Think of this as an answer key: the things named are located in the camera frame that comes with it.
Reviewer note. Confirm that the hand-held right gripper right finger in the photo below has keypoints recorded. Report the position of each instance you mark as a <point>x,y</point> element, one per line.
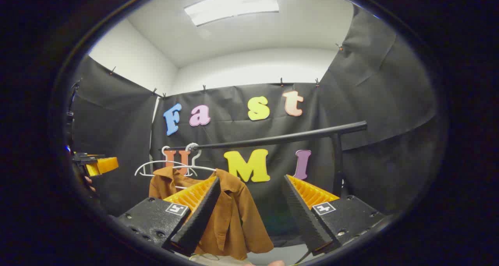
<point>304,219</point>

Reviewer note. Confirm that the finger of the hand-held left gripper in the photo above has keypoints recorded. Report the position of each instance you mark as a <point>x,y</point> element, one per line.
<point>103,165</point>
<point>87,155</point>

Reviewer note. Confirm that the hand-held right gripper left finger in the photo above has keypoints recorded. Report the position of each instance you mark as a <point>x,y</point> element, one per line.
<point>199,223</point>

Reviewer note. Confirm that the brown shirt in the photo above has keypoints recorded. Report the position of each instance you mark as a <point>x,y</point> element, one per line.
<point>237,219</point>

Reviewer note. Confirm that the white plastic hanger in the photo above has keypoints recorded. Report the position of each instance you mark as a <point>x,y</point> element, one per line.
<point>146,166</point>

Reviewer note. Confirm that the white hanger with taped hook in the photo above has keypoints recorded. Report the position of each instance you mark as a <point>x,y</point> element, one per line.
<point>193,167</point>

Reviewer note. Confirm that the black backdrop cloth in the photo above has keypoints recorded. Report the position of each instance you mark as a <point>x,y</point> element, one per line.
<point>370,102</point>

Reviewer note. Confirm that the ceiling light panel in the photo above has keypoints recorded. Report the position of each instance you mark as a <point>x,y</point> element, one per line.
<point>234,4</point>

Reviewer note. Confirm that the black clothes rail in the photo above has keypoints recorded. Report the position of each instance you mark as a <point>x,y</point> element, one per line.
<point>273,140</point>

